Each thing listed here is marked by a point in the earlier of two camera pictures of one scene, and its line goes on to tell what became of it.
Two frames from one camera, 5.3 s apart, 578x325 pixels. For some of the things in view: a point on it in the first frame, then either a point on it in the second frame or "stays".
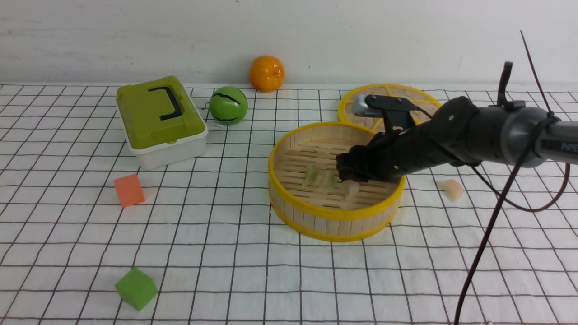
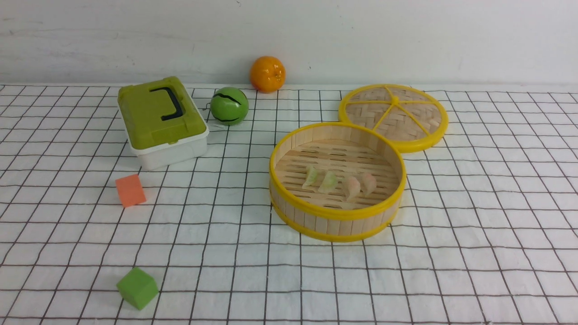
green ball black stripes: (228, 105) stays
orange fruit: (267, 74) stays
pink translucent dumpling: (453, 189) → (368, 184)
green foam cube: (136, 289) stays
